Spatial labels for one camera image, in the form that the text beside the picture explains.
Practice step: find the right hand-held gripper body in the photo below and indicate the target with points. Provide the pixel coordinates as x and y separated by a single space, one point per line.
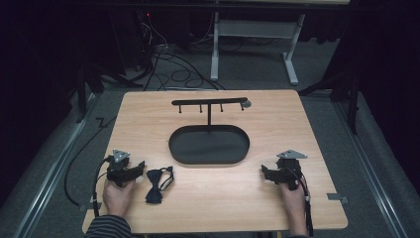
289 172

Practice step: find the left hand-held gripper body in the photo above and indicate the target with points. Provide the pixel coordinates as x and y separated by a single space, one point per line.
118 172

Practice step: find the black bow tie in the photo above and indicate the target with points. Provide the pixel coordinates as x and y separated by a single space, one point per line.
154 185

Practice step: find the black hook stand with tray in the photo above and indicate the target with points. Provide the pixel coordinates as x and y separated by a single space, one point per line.
209 145

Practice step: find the person's left hand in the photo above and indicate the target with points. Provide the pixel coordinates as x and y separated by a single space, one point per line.
116 197

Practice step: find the person's right hand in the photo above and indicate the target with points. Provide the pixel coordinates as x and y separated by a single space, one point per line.
293 201

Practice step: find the black tripod stand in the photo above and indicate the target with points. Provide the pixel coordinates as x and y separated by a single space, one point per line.
86 82
352 95

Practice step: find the grey table edge bracket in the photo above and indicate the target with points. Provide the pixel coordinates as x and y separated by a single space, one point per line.
337 197
86 207

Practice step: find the metal floor rail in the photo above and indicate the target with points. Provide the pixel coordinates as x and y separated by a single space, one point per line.
49 180
373 172

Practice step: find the white metal desk frame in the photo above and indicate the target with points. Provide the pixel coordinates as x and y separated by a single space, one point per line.
253 29

